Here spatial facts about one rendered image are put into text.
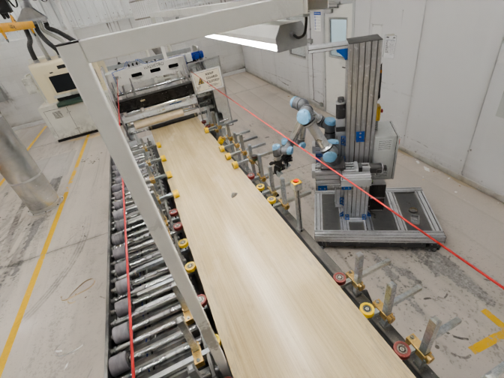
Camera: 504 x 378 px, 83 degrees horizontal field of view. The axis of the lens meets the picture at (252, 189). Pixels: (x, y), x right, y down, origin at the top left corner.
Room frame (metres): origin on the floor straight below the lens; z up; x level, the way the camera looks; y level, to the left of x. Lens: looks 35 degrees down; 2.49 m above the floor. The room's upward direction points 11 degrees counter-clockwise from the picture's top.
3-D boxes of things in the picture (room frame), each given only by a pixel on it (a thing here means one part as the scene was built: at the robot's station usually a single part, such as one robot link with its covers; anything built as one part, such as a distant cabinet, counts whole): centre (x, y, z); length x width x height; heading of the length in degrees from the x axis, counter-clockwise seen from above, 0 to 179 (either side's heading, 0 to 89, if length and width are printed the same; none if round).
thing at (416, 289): (0.94, -0.70, 0.81); 0.44 x 0.03 x 0.04; 107
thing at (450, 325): (0.70, -0.77, 0.83); 0.44 x 0.03 x 0.04; 107
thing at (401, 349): (0.64, -0.58, 0.85); 0.08 x 0.08 x 0.11
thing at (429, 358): (0.66, -0.70, 0.83); 0.14 x 0.06 x 0.05; 17
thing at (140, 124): (4.66, 1.06, 1.05); 1.43 x 0.12 x 0.12; 107
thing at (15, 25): (5.99, 3.40, 2.65); 1.71 x 0.09 x 0.32; 13
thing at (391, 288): (0.88, -0.63, 0.87); 0.04 x 0.04 x 0.48; 17
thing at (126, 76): (4.93, 1.14, 0.95); 1.65 x 0.70 x 1.90; 107
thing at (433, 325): (0.64, -0.70, 0.91); 0.04 x 0.04 x 0.48; 17
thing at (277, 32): (2.21, 0.11, 2.34); 2.40 x 0.12 x 0.08; 17
